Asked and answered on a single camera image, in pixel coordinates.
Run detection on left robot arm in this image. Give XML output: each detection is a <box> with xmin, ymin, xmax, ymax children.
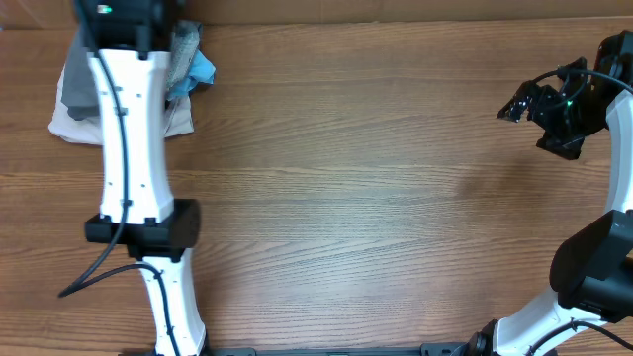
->
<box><xmin>60</xmin><ymin>1</ymin><xmax>211</xmax><ymax>355</ymax></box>

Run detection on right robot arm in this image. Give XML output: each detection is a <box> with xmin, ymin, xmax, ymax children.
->
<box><xmin>452</xmin><ymin>31</ymin><xmax>632</xmax><ymax>356</ymax></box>

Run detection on light blue garment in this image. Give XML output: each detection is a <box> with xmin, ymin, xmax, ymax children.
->
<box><xmin>166</xmin><ymin>49</ymin><xmax>216</xmax><ymax>101</ymax></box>

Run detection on white dotted mesh garment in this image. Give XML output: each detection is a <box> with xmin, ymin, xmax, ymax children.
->
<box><xmin>166</xmin><ymin>20</ymin><xmax>203</xmax><ymax>91</ymax></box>

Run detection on white folded garment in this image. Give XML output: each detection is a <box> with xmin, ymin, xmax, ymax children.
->
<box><xmin>48</xmin><ymin>71</ymin><xmax>194</xmax><ymax>145</ymax></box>

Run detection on grey folded trousers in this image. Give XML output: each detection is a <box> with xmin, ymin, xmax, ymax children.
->
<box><xmin>61</xmin><ymin>31</ymin><xmax>100</xmax><ymax>121</ymax></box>

